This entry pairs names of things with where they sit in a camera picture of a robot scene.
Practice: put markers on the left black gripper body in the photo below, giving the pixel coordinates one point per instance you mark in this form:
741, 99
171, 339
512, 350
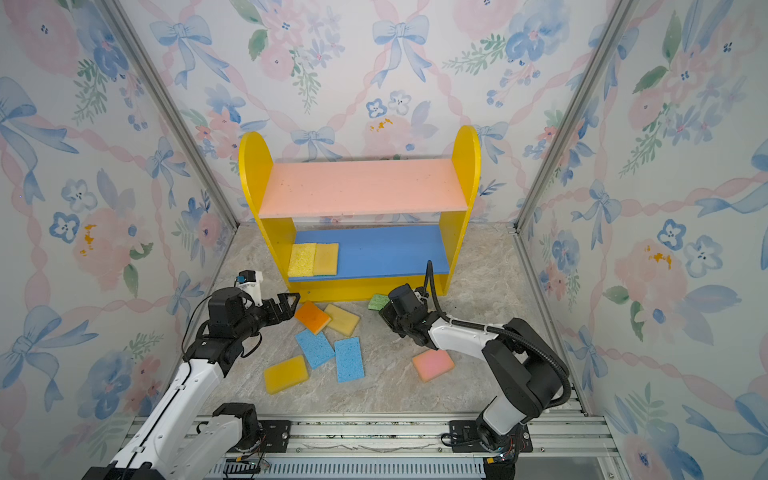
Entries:
257, 318

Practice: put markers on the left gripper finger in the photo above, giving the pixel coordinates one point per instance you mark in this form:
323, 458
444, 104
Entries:
277, 317
287, 302

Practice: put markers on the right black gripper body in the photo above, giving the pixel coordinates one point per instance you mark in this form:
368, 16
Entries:
403, 328

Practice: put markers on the bright yellow cellulose sponge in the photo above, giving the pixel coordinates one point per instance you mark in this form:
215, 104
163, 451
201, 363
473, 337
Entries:
302, 260

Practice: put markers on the yellow sponge with green back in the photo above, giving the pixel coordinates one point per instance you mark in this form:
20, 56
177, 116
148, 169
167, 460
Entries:
326, 259

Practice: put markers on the yellow pink blue toy shelf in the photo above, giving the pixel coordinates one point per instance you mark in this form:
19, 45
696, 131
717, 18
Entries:
372, 260

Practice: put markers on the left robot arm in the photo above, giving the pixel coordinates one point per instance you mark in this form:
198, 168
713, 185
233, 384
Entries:
163, 448

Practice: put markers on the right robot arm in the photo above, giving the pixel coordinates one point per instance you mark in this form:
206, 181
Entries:
531, 377

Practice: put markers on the blue sponge left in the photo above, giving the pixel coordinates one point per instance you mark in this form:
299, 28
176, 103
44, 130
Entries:
315, 347

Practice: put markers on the blue sponge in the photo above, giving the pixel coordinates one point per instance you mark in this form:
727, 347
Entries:
315, 347
349, 362

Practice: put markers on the pale yellow sponge underneath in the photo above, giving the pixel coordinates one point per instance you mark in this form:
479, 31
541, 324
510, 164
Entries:
341, 321

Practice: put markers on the pink orange sponge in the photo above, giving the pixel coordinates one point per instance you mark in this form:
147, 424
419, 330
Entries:
432, 364

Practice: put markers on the thick yellow sponge front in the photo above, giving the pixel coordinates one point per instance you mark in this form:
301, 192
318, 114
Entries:
286, 374

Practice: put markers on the blue sponge right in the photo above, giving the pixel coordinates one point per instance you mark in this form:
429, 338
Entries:
349, 362

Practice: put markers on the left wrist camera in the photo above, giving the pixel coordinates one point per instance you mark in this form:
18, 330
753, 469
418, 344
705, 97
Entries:
250, 282

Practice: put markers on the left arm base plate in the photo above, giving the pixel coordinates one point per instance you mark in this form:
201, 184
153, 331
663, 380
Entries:
265, 436

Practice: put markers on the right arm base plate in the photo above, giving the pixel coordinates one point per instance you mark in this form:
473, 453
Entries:
465, 436

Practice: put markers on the aluminium mounting rail frame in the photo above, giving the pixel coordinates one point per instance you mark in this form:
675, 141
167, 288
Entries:
566, 445

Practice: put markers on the left corner aluminium post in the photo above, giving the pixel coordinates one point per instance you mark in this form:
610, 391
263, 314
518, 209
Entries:
117, 19

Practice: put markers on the corner aluminium post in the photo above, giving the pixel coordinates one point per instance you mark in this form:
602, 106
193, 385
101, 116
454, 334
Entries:
117, 19
609, 39

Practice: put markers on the right corner aluminium post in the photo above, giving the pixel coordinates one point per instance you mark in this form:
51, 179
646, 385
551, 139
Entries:
609, 39

